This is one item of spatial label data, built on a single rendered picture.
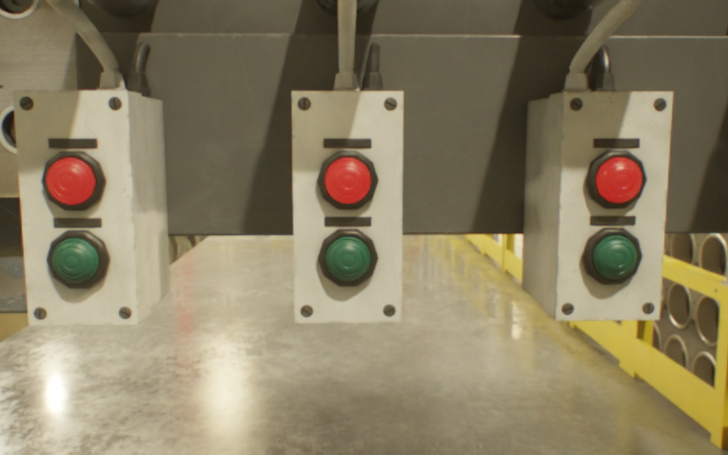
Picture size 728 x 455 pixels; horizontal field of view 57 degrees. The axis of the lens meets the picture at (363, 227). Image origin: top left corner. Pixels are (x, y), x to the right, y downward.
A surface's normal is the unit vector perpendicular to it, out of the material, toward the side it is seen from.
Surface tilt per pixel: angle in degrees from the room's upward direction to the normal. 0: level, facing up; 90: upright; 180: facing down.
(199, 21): 90
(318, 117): 90
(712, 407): 90
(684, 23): 90
